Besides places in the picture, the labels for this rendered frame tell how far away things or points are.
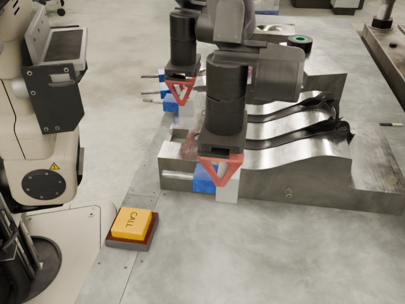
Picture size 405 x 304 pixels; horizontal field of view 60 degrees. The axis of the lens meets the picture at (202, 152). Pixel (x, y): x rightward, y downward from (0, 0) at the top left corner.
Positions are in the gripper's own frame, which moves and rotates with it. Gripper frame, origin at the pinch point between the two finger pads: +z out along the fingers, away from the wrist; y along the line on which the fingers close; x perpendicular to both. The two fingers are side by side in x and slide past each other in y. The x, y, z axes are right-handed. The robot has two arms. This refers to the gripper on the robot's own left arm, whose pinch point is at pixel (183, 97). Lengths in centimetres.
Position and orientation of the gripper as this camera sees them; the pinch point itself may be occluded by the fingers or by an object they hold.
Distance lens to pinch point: 84.8
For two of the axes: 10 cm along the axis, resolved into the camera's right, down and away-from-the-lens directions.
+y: 1.6, -6.0, 7.9
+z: -0.3, 7.9, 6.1
